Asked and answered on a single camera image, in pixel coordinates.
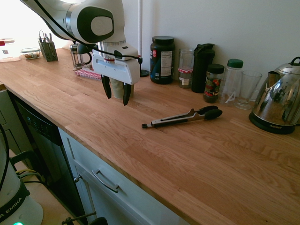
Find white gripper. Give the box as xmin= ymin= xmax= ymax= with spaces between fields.
xmin=91 ymin=49 xmax=141 ymax=106

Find metal tongs with black tips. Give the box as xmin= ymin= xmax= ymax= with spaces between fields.
xmin=141 ymin=105 xmax=223 ymax=129

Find green ribbed utensil cup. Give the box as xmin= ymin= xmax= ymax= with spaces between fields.
xmin=109 ymin=78 xmax=135 ymax=99

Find red checkered book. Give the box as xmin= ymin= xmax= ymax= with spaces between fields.
xmin=75 ymin=67 xmax=103 ymax=82

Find glass French press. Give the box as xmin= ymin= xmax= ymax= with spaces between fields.
xmin=69 ymin=41 xmax=93 ymax=71

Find black protein powder tub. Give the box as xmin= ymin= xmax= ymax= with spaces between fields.
xmin=150 ymin=35 xmax=176 ymax=85

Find dark ladle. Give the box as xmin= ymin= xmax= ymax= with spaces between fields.
xmin=77 ymin=43 xmax=94 ymax=54

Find white taper candle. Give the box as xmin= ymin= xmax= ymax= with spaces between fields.
xmin=137 ymin=0 xmax=144 ymax=57

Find glass jar with checkered band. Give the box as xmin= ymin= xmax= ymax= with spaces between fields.
xmin=178 ymin=48 xmax=195 ymax=89

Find grey cutlery caddy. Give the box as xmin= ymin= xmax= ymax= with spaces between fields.
xmin=37 ymin=41 xmax=59 ymax=62

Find black dishwasher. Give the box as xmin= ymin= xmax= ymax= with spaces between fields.
xmin=11 ymin=96 xmax=87 ymax=223

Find black shaker bottle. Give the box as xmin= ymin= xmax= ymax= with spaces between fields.
xmin=191 ymin=43 xmax=216 ymax=94

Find glass food container with nuts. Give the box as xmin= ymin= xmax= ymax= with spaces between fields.
xmin=20 ymin=47 xmax=41 ymax=60

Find spice jar with black lid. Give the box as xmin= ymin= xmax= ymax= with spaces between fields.
xmin=202 ymin=63 xmax=225 ymax=104

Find clear bottle with green lid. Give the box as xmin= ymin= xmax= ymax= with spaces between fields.
xmin=219 ymin=59 xmax=244 ymax=107

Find white container with red clip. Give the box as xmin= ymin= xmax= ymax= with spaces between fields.
xmin=0 ymin=38 xmax=22 ymax=63

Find pale green drawer cabinet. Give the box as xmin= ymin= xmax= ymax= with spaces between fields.
xmin=57 ymin=127 xmax=188 ymax=225

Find clear drinking glass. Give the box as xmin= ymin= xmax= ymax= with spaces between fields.
xmin=234 ymin=70 xmax=263 ymax=111

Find black kettle base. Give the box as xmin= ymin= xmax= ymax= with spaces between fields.
xmin=248 ymin=112 xmax=297 ymax=135

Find stainless steel electric kettle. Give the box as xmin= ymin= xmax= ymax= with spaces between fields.
xmin=252 ymin=56 xmax=300 ymax=126

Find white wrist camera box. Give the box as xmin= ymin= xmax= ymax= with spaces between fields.
xmin=107 ymin=45 xmax=141 ymax=62

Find silver drawer handle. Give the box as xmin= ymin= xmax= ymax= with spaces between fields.
xmin=91 ymin=169 xmax=120 ymax=193

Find black bracket behind robot base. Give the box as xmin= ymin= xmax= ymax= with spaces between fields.
xmin=10 ymin=151 xmax=45 ymax=183

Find yellow and green wires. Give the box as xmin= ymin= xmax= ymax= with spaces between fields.
xmin=16 ymin=168 xmax=43 ymax=182

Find black cable loop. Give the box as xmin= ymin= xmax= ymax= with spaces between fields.
xmin=0 ymin=124 xmax=10 ymax=188

